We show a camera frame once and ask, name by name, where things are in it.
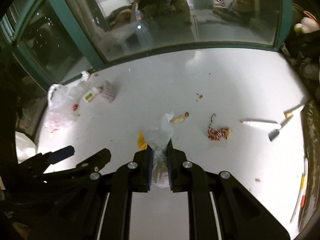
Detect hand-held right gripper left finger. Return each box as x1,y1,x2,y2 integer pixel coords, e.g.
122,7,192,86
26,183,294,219
30,146,153,240

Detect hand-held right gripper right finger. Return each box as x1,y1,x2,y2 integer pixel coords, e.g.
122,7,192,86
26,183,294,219
167,139,291,240

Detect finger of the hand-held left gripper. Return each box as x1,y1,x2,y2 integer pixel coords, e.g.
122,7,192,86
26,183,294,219
43,148,112,182
19,145,75,175

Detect crinkled clear plastic bag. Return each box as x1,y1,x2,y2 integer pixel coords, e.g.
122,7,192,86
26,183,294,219
144,111,175,189

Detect clear plastic bag with handles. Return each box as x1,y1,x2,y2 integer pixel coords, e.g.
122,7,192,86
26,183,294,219
44,83,80,133

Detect orange peel piece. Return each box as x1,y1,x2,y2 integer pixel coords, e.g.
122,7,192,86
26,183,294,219
137,131,148,151

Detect white bag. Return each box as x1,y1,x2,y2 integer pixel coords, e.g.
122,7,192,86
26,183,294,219
15,131,38,163

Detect whole peanut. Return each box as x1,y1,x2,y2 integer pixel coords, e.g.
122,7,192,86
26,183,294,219
170,112,190,125

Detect small white bottle green label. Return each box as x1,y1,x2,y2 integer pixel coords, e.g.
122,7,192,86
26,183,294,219
83,86,99,103

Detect pink wrapped packet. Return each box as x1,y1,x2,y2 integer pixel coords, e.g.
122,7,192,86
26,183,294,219
99,80,116,103

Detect grey capped marker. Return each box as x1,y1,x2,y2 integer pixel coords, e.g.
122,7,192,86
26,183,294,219
268,116,293,142

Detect white pen orange band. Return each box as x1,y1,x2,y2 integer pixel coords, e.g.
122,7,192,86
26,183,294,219
289,156,308,224

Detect cigarette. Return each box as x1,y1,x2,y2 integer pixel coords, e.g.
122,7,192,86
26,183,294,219
284,104,305,118

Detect worn dark oval mat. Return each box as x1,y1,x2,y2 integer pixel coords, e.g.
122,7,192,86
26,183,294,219
299,100,320,230

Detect dark clothes pile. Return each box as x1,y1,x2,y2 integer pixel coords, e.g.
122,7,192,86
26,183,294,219
281,2,320,98

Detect pink white plush toy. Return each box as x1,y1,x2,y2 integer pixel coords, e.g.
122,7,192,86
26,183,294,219
293,10,320,35

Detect red white string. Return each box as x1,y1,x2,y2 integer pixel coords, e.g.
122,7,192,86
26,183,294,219
207,113,232,141

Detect teal window frame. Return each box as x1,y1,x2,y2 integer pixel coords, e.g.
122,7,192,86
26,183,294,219
0,0,294,88

